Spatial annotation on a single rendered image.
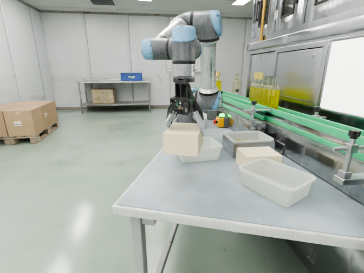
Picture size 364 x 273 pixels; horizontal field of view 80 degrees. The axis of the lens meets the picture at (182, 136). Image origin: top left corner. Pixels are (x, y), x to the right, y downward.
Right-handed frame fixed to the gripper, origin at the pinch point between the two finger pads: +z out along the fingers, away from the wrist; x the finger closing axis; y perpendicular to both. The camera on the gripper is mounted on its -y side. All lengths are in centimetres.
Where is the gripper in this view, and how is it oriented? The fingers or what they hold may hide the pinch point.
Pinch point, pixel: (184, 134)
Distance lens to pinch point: 80.0
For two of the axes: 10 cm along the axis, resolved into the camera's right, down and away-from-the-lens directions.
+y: -2.1, 3.0, -9.3
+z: 0.0, 9.5, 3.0
